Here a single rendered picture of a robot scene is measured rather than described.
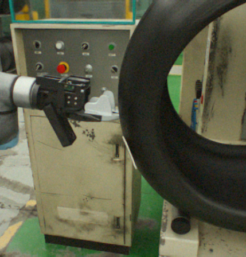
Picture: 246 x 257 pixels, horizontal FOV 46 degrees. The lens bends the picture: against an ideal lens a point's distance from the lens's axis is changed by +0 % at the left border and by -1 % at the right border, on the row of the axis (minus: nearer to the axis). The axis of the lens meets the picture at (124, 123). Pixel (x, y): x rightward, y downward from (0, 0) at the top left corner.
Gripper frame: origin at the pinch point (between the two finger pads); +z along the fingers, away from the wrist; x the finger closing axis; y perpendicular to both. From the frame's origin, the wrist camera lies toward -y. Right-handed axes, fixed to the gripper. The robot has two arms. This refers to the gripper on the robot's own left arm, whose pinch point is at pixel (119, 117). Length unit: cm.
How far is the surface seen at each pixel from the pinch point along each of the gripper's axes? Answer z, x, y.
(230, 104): 29.2, 27.7, -1.0
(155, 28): 5.8, -10.9, 21.6
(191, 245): 21.3, -9.3, -24.0
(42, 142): -47, 60, -47
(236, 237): 33.8, 0.3, -27.2
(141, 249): 12, 68, -111
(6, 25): -578, 909, -125
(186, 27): 10.6, -12.2, 22.6
